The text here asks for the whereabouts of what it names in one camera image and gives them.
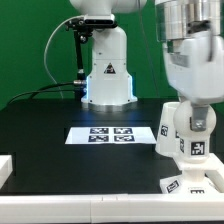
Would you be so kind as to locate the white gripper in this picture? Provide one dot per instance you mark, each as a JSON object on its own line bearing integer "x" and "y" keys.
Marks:
{"x": 191, "y": 74}

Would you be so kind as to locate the white lamp bulb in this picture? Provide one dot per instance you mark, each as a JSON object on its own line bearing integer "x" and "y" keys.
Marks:
{"x": 194, "y": 145}

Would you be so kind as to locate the white lamp shade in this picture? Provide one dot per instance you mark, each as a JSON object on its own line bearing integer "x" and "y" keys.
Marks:
{"x": 167, "y": 137}

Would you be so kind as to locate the white lamp base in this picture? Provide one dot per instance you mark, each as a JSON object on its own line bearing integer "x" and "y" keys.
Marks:
{"x": 193, "y": 178}

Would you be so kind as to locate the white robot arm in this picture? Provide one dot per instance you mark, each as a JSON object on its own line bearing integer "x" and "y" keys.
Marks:
{"x": 109, "y": 85}

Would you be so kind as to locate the paper sheet with markers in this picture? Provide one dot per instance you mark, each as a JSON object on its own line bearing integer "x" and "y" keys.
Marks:
{"x": 110, "y": 135}

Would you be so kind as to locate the white front rail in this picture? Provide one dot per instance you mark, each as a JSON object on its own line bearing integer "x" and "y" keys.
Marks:
{"x": 111, "y": 208}

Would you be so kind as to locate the black camera on stand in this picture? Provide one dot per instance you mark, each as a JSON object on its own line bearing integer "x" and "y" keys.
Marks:
{"x": 82, "y": 30}

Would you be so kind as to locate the white left corner bracket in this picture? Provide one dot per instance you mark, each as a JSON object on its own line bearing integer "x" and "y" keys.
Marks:
{"x": 6, "y": 168}

